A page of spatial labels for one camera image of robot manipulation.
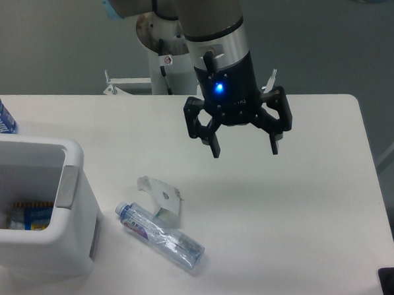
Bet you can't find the white stand foot right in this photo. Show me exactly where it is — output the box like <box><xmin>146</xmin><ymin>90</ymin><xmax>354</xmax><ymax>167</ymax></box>
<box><xmin>261</xmin><ymin>68</ymin><xmax>278</xmax><ymax>94</ymax></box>

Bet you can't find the white plastic trash can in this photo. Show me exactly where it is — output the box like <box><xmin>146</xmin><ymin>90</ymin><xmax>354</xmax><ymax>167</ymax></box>
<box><xmin>0</xmin><ymin>134</ymin><xmax>102</xmax><ymax>275</ymax></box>

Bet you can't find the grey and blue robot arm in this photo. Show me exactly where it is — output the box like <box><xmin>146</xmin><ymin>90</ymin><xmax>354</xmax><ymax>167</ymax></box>
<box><xmin>102</xmin><ymin>0</ymin><xmax>292</xmax><ymax>157</ymax></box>

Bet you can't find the white paper wrapper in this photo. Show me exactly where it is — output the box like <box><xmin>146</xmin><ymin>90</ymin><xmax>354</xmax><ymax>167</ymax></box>
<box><xmin>137</xmin><ymin>176</ymin><xmax>181</xmax><ymax>228</ymax></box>

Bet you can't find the clear plastic water bottle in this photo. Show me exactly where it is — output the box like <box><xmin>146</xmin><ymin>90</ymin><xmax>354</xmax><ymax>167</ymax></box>
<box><xmin>115</xmin><ymin>203</ymin><xmax>205</xmax><ymax>271</ymax></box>

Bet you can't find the white stand foot left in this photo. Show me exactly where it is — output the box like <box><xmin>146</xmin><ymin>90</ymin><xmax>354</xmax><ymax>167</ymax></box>
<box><xmin>103</xmin><ymin>70</ymin><xmax>152</xmax><ymax>96</ymax></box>

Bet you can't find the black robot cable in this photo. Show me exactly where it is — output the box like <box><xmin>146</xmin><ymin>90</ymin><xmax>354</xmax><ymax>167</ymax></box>
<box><xmin>155</xmin><ymin>38</ymin><xmax>176</xmax><ymax>96</ymax></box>

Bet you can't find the blue yellow snack packet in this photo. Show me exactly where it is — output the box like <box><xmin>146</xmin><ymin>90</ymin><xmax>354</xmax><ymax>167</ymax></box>
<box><xmin>8</xmin><ymin>201</ymin><xmax>54</xmax><ymax>231</ymax></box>

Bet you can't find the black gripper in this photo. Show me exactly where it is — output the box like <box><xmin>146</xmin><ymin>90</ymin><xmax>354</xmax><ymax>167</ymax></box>
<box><xmin>183</xmin><ymin>49</ymin><xmax>292</xmax><ymax>158</ymax></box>

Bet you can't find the white stand foot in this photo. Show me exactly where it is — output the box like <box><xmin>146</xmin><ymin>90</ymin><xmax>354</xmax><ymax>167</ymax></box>
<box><xmin>261</xmin><ymin>68</ymin><xmax>278</xmax><ymax>94</ymax></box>
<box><xmin>103</xmin><ymin>70</ymin><xmax>152</xmax><ymax>96</ymax></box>

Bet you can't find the black clamp on table edge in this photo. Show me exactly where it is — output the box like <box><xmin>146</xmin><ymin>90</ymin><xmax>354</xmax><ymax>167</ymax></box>
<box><xmin>378</xmin><ymin>267</ymin><xmax>394</xmax><ymax>295</ymax></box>

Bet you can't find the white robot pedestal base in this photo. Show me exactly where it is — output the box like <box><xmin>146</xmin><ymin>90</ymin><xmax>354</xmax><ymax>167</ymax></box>
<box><xmin>136</xmin><ymin>12</ymin><xmax>199</xmax><ymax>95</ymax></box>

